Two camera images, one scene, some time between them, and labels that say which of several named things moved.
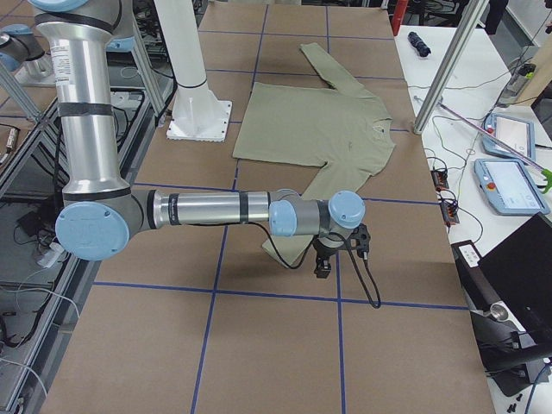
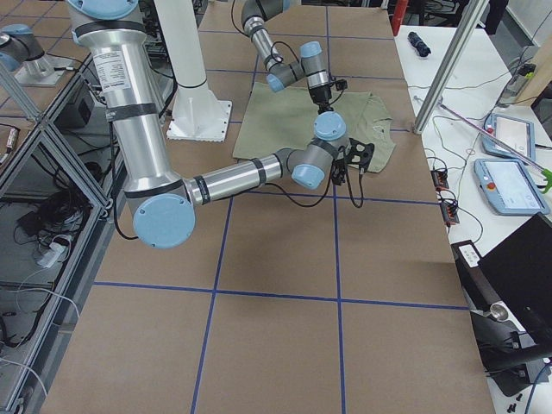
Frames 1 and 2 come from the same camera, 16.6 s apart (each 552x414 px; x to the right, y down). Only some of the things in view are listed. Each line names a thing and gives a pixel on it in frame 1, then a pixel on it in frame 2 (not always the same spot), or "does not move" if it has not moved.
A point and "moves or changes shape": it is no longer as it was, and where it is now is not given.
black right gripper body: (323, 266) → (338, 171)
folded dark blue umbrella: (418, 43) does not move
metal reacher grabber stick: (545, 172) does not move
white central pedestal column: (197, 116) does not move
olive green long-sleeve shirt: (345, 126) moves or changes shape
